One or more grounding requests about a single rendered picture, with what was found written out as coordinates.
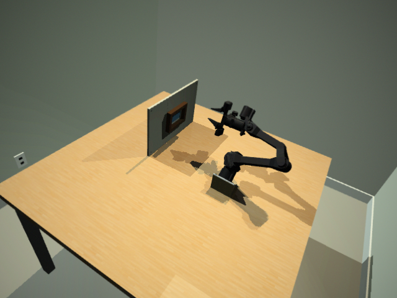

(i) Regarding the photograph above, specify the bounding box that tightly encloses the brown rectangular picture frame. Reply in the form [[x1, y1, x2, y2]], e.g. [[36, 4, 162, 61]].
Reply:
[[166, 101, 188, 133]]

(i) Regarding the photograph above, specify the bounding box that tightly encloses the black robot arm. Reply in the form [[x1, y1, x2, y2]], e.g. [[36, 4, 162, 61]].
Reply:
[[218, 106, 292, 183]]

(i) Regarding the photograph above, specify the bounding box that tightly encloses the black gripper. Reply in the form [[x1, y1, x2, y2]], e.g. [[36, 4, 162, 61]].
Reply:
[[208, 101, 237, 136]]

